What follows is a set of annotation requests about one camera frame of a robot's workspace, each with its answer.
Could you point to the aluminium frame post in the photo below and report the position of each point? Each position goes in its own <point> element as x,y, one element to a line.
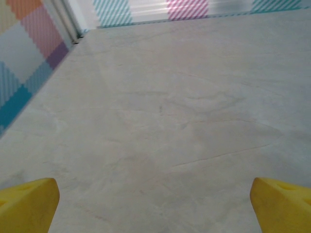
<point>65,19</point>

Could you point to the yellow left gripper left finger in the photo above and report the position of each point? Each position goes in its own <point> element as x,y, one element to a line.
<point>26,208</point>

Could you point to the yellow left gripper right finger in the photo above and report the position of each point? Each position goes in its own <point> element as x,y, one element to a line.
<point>284,208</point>

